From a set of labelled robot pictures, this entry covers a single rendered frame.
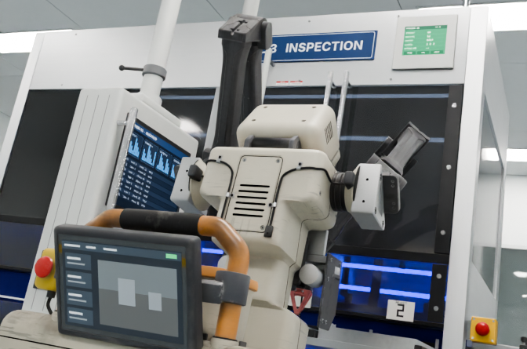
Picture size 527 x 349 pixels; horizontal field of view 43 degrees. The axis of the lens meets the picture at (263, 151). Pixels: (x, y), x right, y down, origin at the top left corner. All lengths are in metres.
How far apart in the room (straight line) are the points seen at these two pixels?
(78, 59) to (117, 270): 2.21
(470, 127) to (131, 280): 1.54
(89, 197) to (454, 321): 1.17
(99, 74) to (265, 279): 1.84
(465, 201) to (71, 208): 1.23
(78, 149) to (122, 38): 0.98
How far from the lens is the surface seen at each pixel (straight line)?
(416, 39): 2.49
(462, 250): 2.21
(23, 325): 1.21
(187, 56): 2.85
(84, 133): 2.22
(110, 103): 2.20
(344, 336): 1.85
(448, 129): 2.34
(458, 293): 2.19
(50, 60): 3.29
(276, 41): 2.68
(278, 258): 1.41
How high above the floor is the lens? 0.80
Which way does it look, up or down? 17 degrees up
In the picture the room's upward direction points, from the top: 10 degrees clockwise
